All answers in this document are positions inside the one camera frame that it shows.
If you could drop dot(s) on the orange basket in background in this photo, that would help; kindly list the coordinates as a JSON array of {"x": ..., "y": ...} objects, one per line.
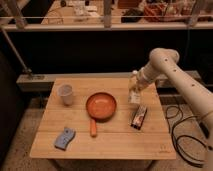
[{"x": 156, "y": 11}]

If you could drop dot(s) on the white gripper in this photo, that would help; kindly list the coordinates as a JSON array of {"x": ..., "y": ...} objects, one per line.
[{"x": 138, "y": 84}]

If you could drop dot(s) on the translucent plastic cup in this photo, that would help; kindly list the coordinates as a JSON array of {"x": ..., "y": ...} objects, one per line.
[{"x": 65, "y": 92}]

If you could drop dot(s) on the metal railing frame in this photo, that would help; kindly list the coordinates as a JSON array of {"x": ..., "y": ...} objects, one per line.
[{"x": 180, "y": 15}]

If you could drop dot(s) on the dark snack box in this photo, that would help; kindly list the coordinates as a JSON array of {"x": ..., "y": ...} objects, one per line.
[{"x": 139, "y": 117}]

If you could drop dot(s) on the clear plastic bottle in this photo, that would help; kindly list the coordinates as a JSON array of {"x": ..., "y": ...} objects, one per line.
[{"x": 134, "y": 93}]

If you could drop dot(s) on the orange frying pan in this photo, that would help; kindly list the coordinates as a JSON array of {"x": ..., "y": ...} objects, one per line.
[{"x": 100, "y": 106}]

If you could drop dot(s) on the blue sponge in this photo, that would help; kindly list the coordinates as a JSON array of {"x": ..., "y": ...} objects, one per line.
[{"x": 64, "y": 138}]

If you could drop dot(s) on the grey diagonal pole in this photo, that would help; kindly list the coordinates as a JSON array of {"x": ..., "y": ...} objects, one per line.
[{"x": 26, "y": 69}]

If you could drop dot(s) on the wooden table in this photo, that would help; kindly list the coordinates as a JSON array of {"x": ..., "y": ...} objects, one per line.
[{"x": 115, "y": 139}]

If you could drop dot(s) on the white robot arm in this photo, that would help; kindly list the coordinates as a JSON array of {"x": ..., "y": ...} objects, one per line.
[{"x": 200, "y": 99}]

